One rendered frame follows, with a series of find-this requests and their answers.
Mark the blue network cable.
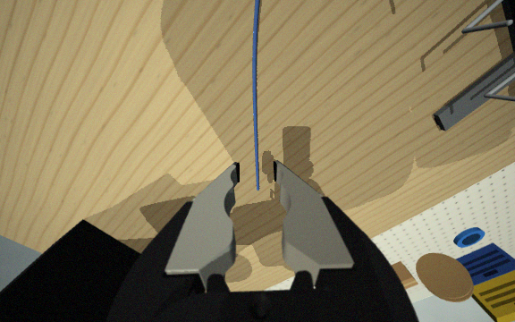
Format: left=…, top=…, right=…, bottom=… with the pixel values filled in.
left=252, top=0, right=260, bottom=191

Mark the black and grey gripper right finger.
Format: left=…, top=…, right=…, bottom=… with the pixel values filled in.
left=274, top=160, right=419, bottom=322

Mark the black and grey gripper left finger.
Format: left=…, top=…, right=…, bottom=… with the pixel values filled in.
left=106, top=162, right=240, bottom=322

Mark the black free-standing rack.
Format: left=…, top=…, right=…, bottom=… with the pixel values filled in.
left=434, top=0, right=515, bottom=131

